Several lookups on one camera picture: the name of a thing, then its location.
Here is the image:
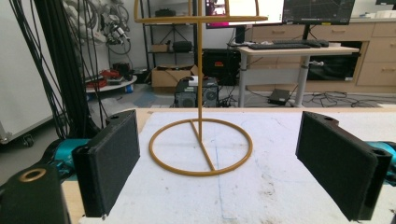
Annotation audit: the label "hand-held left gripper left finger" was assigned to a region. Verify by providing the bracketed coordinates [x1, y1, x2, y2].
[72, 109, 141, 218]

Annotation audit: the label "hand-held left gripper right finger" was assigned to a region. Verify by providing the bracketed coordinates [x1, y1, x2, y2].
[294, 110, 393, 222]

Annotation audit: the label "white foam mat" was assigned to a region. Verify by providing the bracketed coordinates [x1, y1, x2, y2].
[78, 111, 396, 224]

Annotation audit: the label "round white platform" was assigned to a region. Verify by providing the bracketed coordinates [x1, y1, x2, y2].
[85, 74, 138, 94]

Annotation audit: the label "small black box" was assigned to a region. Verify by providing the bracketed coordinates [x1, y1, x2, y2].
[267, 88, 291, 106]

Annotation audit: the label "large black case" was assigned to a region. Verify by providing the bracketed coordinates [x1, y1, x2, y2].
[306, 41, 364, 82]

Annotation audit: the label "cardboard box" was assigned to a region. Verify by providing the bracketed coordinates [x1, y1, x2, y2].
[150, 63, 201, 89]

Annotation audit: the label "grey computer tower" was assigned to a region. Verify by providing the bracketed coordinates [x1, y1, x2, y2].
[174, 76, 219, 108]

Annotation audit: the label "desk with white legs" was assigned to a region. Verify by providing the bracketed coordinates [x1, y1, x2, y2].
[236, 45, 361, 108]

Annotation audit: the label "white panel on casters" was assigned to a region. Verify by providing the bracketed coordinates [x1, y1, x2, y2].
[0, 0, 63, 147]

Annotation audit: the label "light wooden cabinet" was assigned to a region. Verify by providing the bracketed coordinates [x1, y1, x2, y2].
[248, 18, 396, 94]

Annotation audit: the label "black keyboard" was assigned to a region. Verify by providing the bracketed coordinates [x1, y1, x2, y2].
[247, 42, 312, 51]
[272, 38, 330, 49]

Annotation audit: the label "black metal shelf rack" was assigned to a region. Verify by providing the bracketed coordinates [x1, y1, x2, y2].
[139, 0, 201, 84]

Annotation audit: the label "white robot equipment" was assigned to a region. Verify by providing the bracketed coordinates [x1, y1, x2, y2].
[63, 0, 132, 56]

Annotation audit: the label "black equipment case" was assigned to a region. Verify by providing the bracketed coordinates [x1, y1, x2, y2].
[202, 48, 243, 87]

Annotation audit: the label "computer monitor with dark screen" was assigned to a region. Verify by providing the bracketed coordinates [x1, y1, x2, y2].
[282, 0, 356, 26]

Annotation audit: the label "computer monitor with white screen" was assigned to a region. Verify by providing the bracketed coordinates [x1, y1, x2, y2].
[205, 0, 285, 30]

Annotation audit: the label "black floor cables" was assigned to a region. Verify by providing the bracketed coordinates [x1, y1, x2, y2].
[303, 91, 396, 108]

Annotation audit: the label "bundle of black cables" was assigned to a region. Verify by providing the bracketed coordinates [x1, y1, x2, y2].
[8, 0, 106, 140]

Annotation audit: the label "gold wire stand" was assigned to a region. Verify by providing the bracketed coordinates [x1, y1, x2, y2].
[134, 0, 269, 177]

